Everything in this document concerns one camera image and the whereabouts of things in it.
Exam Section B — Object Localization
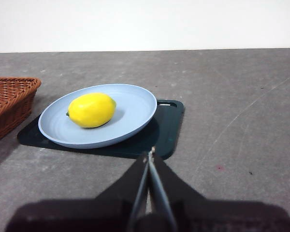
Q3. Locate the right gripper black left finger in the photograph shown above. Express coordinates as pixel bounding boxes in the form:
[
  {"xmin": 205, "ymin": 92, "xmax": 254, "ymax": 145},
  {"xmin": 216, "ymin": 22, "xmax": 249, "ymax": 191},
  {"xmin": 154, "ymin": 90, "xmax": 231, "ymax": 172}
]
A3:
[{"xmin": 4, "ymin": 151, "xmax": 151, "ymax": 232}]

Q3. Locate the blue round plate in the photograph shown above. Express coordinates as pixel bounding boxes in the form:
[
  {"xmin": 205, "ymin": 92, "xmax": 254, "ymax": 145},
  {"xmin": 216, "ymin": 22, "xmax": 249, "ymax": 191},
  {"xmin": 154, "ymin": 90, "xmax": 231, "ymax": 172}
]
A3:
[{"xmin": 38, "ymin": 83, "xmax": 158, "ymax": 149}]

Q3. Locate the yellow lemon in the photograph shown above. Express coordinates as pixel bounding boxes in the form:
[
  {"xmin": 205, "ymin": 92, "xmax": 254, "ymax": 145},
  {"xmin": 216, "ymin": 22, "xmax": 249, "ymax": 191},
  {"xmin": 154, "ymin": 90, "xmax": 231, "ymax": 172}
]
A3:
[{"xmin": 65, "ymin": 92, "xmax": 117, "ymax": 129}]

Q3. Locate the black cutting board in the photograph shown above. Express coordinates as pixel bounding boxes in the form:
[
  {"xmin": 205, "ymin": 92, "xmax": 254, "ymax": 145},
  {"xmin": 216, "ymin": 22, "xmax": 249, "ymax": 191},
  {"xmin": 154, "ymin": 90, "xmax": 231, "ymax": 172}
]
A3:
[{"xmin": 16, "ymin": 99, "xmax": 185, "ymax": 160}]

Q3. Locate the brown wicker basket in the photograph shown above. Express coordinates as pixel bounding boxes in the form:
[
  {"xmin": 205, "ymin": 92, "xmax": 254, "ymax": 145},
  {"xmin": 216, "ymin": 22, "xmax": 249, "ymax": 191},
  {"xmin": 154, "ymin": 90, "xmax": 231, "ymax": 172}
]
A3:
[{"xmin": 0, "ymin": 77, "xmax": 42, "ymax": 147}]

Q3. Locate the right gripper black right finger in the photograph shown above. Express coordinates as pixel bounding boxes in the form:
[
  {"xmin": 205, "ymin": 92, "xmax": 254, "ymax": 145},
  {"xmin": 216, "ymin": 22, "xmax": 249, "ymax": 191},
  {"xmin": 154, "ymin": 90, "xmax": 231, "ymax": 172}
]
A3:
[{"xmin": 147, "ymin": 148, "xmax": 290, "ymax": 232}]

